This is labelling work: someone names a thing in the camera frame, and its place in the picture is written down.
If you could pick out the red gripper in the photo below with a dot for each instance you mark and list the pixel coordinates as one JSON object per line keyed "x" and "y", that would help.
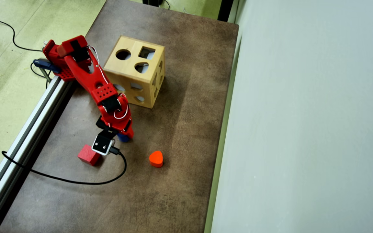
{"x": 127, "y": 128}

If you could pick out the blue wooden cylinder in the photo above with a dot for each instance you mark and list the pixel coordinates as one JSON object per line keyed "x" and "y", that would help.
{"x": 123, "y": 138}

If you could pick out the red robot arm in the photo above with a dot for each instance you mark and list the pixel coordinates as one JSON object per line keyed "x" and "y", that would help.
{"x": 83, "y": 69}

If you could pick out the wooden shape sorter box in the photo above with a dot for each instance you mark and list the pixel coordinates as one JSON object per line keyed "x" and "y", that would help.
{"x": 125, "y": 69}

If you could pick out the orange rounded triangle block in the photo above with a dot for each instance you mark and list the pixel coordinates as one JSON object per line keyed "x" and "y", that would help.
{"x": 156, "y": 158}

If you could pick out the red wooden cube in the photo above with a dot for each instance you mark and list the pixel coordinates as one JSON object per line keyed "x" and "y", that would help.
{"x": 87, "y": 157}

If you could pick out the black device on floor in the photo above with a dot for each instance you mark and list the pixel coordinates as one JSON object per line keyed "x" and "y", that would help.
{"x": 152, "y": 2}

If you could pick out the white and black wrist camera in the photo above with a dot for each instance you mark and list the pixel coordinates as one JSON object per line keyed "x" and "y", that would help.
{"x": 103, "y": 143}

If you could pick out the black vertical post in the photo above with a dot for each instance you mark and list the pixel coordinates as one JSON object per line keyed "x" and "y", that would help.
{"x": 225, "y": 9}

